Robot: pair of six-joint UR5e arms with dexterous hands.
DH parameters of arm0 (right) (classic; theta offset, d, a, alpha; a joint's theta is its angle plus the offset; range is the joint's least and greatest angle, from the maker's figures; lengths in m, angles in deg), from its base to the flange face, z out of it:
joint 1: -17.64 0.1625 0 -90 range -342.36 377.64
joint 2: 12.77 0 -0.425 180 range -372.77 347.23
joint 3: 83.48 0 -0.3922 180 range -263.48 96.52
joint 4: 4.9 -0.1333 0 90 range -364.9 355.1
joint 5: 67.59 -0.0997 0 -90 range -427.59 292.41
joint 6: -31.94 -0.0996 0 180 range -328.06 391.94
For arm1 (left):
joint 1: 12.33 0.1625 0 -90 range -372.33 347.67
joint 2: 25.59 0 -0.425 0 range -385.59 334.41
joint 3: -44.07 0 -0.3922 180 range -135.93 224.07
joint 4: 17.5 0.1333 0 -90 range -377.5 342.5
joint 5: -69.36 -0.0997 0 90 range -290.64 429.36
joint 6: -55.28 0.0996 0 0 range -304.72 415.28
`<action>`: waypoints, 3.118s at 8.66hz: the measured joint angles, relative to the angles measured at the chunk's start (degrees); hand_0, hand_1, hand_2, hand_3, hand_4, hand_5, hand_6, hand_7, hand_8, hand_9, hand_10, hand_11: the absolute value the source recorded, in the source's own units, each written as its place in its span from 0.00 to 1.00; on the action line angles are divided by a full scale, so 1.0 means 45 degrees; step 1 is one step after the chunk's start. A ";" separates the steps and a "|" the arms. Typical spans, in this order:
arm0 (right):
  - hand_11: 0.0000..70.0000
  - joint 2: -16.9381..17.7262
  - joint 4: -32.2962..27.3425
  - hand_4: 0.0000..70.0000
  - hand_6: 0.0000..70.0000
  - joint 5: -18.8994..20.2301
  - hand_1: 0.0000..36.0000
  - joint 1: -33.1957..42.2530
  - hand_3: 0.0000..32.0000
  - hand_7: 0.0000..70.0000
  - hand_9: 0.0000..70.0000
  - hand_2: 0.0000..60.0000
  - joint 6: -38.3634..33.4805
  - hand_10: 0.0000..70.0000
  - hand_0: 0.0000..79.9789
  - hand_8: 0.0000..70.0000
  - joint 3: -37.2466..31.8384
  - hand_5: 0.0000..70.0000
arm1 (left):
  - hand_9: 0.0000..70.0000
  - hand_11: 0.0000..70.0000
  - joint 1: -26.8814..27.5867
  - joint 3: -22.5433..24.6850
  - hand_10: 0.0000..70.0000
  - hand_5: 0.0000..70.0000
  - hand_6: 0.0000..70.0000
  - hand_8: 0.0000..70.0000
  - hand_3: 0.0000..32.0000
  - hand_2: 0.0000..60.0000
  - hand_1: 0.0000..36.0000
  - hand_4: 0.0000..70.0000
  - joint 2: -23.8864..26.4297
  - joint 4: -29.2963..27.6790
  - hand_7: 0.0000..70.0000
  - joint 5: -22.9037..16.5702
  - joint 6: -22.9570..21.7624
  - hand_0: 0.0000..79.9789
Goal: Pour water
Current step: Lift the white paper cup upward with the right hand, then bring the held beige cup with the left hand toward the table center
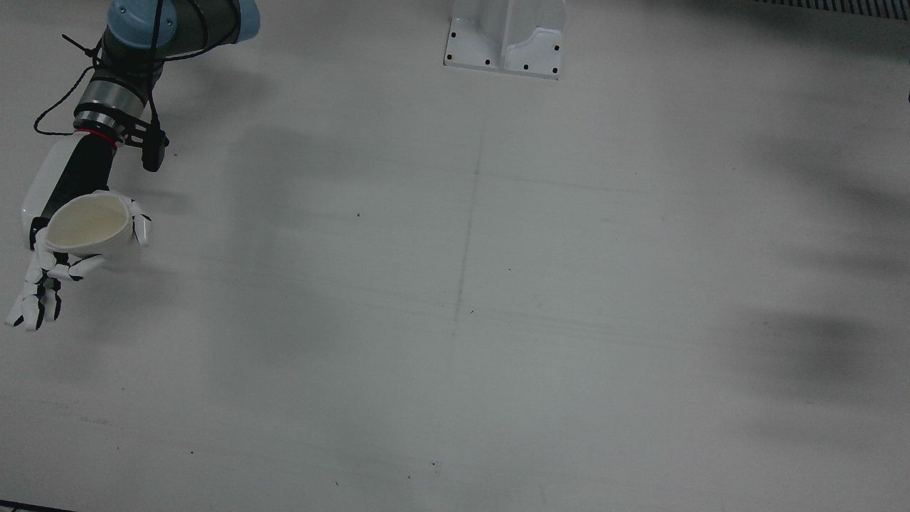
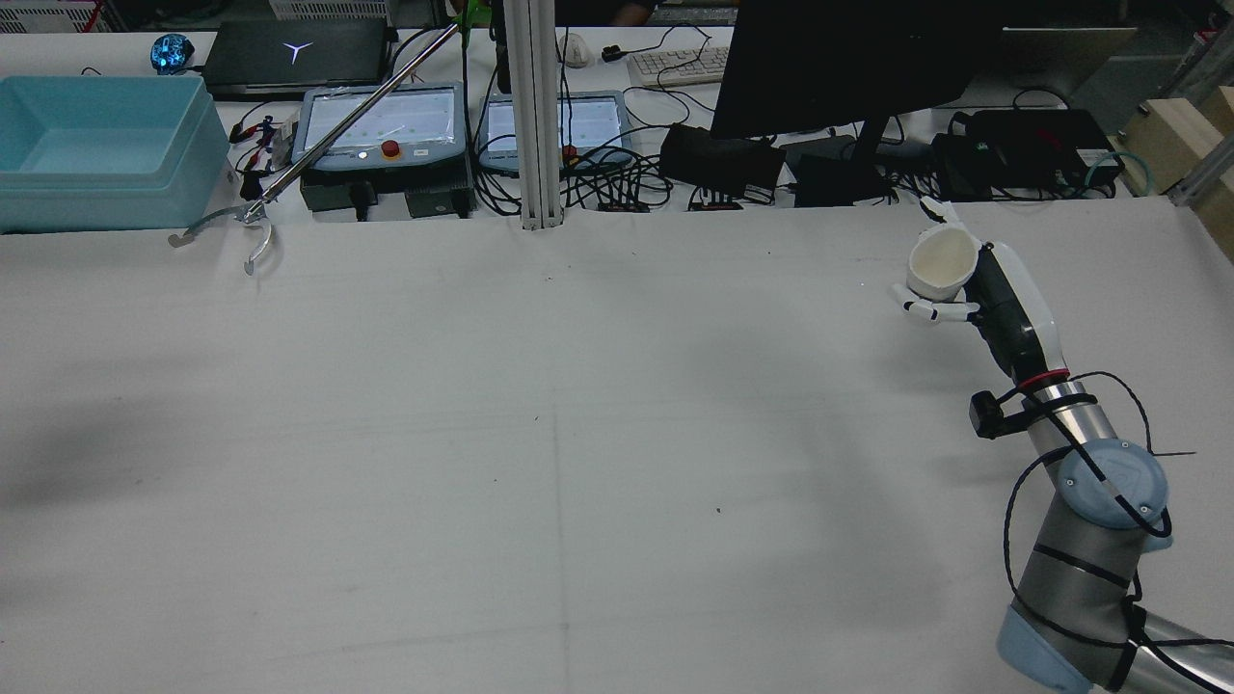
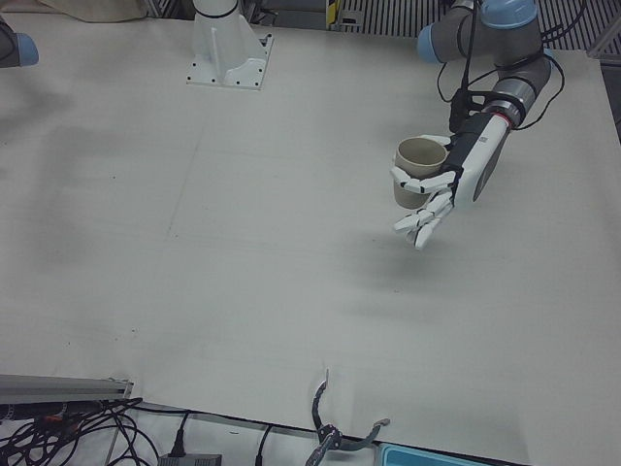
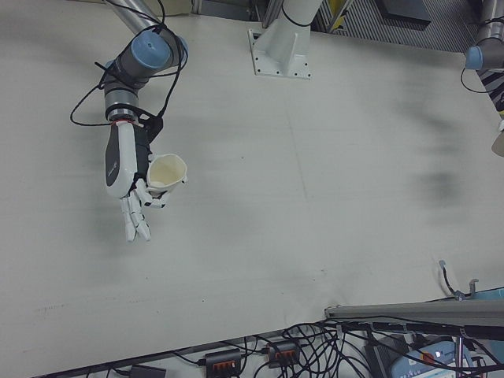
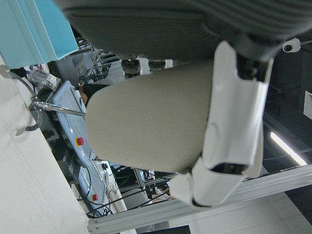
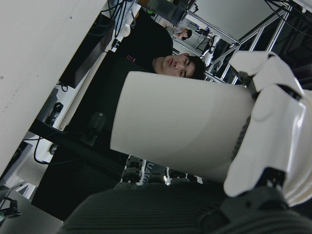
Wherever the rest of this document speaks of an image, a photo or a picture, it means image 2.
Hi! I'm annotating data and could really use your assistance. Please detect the red blue clip leads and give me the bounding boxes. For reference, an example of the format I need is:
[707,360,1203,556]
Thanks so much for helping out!
[229,114,290,176]

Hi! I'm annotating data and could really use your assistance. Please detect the black mouse with blue lights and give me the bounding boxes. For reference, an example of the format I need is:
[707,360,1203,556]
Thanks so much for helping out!
[150,34,196,75]

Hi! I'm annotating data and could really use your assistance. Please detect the light blue plastic bin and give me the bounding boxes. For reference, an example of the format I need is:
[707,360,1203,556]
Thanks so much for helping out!
[0,75,230,234]

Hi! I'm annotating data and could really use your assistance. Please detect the wooden block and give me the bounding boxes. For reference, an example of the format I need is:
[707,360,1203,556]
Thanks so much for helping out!
[1121,87,1234,199]

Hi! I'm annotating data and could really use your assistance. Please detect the black power adapter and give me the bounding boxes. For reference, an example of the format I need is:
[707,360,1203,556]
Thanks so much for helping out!
[405,178,473,218]

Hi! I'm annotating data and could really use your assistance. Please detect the black power box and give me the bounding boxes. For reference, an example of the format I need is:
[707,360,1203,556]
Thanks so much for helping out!
[301,173,377,213]

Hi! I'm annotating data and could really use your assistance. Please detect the aluminium frame post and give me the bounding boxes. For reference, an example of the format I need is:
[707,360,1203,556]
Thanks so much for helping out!
[503,0,564,230]

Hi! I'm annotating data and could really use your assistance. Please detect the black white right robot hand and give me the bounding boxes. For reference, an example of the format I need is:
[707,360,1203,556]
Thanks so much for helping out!
[892,197,1071,387]

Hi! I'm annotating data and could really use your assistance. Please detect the black box by monitor stand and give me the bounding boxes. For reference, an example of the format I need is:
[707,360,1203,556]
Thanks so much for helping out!
[795,154,898,208]

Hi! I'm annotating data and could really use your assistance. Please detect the black Huawei monitor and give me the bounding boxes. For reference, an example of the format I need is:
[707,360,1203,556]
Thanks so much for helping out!
[711,0,1004,184]

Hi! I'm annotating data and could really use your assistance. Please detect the aluminium frame rail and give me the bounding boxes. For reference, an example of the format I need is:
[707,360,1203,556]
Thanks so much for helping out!
[1168,145,1234,208]

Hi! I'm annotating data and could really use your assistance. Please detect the black laptop with Y logo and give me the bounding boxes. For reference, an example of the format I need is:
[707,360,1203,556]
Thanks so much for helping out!
[202,19,391,99]

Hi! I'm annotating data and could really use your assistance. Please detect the black electronics box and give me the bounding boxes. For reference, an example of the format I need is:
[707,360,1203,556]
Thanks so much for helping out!
[930,108,1124,199]

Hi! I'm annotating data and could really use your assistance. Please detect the white keyboard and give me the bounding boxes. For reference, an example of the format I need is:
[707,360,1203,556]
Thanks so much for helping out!
[629,46,731,88]

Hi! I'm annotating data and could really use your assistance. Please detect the black cable tangle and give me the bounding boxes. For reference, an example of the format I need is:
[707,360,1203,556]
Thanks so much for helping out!
[564,125,676,208]

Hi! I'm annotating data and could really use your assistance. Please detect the teal cable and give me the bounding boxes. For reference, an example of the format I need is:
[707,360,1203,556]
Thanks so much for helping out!
[1085,149,1155,197]

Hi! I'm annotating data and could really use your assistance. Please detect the grey teach pendant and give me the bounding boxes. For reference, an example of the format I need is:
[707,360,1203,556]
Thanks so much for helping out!
[477,92,637,174]
[292,85,468,173]

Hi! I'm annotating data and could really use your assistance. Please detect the white paper cup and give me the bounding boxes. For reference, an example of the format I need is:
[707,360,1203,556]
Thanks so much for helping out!
[908,226,982,303]

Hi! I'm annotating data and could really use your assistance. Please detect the metal reacher grabber tool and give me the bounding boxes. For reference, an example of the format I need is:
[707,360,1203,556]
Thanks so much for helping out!
[167,0,493,278]

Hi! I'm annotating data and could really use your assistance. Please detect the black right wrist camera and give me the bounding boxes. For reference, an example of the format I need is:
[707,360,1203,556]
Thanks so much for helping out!
[969,389,1011,440]

